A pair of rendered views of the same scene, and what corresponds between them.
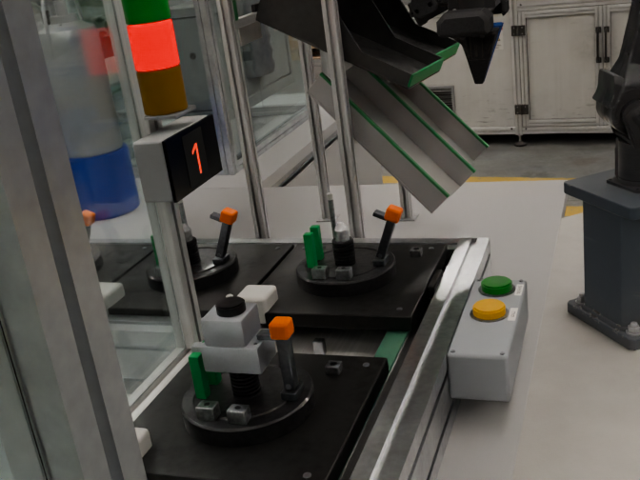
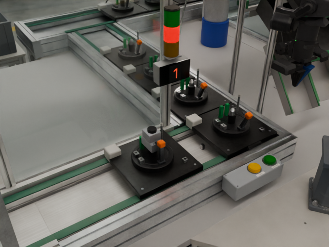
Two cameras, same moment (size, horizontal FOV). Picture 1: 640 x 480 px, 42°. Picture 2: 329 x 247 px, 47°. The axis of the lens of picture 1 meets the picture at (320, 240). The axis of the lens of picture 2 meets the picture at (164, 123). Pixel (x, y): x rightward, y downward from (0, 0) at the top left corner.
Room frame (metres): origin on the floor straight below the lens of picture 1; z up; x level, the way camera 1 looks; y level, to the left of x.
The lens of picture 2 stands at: (0.00, -0.47, 1.80)
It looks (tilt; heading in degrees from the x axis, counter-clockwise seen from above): 36 degrees down; 34
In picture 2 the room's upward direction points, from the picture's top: 1 degrees clockwise
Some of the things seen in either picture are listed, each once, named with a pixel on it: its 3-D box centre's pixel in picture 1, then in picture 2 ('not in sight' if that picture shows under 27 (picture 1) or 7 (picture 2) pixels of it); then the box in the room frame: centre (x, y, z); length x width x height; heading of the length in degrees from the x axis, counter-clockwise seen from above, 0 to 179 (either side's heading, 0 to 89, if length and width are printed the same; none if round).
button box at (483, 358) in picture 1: (490, 334); (252, 175); (0.93, -0.20, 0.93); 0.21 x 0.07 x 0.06; 159
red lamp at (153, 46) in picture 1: (153, 44); (171, 32); (0.95, 0.15, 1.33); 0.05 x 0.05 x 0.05
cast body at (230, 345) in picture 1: (227, 332); (150, 135); (0.77, 0.11, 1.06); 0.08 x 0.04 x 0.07; 69
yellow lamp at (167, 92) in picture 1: (162, 89); (171, 47); (0.95, 0.15, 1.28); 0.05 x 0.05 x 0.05
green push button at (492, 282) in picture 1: (496, 288); (269, 160); (0.99, -0.22, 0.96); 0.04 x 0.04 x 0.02
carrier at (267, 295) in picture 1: (343, 248); (231, 116); (1.08, -0.03, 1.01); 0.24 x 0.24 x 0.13; 69
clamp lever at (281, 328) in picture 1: (278, 353); (159, 149); (0.75, 0.06, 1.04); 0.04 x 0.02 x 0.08; 69
